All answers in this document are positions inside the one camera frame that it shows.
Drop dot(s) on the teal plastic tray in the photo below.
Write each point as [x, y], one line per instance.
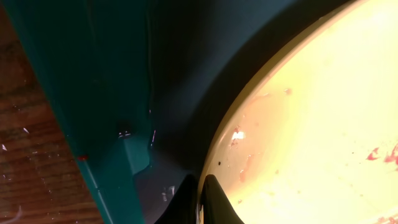
[107, 105]

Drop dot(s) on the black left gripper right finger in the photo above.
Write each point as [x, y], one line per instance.
[216, 206]

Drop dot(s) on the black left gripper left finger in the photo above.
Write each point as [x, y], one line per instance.
[182, 208]

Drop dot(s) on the yellow plate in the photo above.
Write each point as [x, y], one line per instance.
[312, 138]

